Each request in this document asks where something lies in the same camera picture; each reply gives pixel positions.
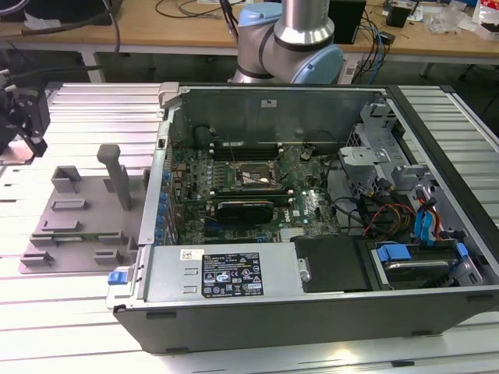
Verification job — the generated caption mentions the green motherboard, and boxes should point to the green motherboard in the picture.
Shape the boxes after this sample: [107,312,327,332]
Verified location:
[171,146,340,245]

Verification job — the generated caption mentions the grey power supply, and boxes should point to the grey power supply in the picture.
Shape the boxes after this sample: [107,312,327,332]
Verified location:
[142,243,303,303]

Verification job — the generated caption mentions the black cube box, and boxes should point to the black cube box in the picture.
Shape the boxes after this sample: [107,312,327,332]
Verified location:
[385,3,411,28]

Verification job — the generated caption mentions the black power supply label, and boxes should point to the black power supply label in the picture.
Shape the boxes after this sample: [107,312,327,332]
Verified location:
[200,251,264,299]

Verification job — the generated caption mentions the open black PC case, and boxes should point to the open black PC case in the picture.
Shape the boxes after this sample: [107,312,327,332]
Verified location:
[105,81,499,355]

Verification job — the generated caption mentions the white printed label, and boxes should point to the white printed label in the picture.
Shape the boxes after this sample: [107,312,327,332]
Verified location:
[342,62,359,85]

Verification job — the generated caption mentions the RAM slots with black sticks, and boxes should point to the RAM slots with black sticks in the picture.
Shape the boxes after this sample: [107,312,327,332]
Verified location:
[209,140,285,161]
[209,185,294,207]

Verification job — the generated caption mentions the blue flat wires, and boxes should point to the blue flat wires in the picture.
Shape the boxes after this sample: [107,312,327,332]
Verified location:
[412,208,441,246]

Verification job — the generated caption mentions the black wire bundle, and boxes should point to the black wire bundle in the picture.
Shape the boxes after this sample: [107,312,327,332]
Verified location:
[331,177,395,237]

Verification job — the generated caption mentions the black plastic shroud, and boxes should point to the black plastic shroud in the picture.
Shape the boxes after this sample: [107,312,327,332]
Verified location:
[292,235,370,293]

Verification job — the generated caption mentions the silver metal drive cage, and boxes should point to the silver metal drive cage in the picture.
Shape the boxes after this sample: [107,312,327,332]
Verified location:
[338,97,436,203]

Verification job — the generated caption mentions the blue case latch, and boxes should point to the blue case latch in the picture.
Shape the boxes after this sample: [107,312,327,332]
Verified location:
[107,268,129,285]

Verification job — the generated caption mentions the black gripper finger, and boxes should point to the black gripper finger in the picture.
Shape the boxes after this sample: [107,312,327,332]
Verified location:
[13,93,51,157]

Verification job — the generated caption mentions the clear plastic bags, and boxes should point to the clear plastic bags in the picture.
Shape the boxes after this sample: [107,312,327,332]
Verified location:
[426,3,475,34]

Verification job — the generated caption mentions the silver metal handle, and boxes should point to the silver metal handle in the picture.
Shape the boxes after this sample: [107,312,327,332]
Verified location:
[296,256,313,281]

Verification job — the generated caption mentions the orange and yellow wires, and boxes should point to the orange and yellow wires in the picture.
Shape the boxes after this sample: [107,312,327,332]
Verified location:
[368,202,418,237]

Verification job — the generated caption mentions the black graphics card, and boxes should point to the black graphics card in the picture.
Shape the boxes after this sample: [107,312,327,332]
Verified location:
[216,200,274,227]

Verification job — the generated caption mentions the CPU socket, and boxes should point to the CPU socket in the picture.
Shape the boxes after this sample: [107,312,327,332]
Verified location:
[233,159,278,190]

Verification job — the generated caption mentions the wooden desk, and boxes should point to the wooden desk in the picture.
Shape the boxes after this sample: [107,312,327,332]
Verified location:
[0,0,499,85]

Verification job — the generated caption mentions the grey case latch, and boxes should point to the grey case latch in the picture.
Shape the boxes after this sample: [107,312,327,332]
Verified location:
[158,81,182,110]

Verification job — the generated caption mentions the grey parts rack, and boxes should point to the grey parts rack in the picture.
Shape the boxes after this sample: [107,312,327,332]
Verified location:
[18,143,151,276]

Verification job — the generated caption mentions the hard disk in blue carrier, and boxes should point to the hard disk in blue carrier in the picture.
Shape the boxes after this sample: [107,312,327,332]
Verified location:
[372,241,469,291]

